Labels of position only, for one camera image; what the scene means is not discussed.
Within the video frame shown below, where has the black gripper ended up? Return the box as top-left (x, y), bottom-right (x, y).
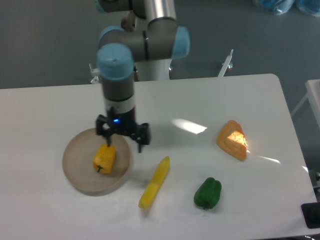
top-left (95, 107), bottom-right (152, 153)

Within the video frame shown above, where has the yellow toy bell pepper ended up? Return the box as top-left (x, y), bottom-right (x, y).
top-left (93, 143), bottom-right (116, 174)

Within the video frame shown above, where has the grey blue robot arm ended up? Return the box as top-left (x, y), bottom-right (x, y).
top-left (94, 0), bottom-right (191, 152)

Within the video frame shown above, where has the beige round plate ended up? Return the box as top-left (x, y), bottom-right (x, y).
top-left (62, 128), bottom-right (132, 196)

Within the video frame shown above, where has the green toy bell pepper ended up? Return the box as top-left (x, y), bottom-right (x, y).
top-left (193, 177), bottom-right (222, 210)

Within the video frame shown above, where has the yellow toy corn cob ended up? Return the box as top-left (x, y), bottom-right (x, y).
top-left (138, 156), bottom-right (171, 210)

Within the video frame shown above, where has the orange toy bread slice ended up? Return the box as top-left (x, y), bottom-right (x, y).
top-left (216, 120), bottom-right (247, 161)

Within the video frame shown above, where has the white side table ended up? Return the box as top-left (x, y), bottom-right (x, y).
top-left (290, 79), bottom-right (320, 127)

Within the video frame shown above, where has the black device at edge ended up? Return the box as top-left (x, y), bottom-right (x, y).
top-left (301, 202), bottom-right (320, 229)

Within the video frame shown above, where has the blue plastic bag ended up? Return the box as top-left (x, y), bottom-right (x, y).
top-left (252, 0), bottom-right (295, 15)
top-left (295, 0), bottom-right (320, 17)

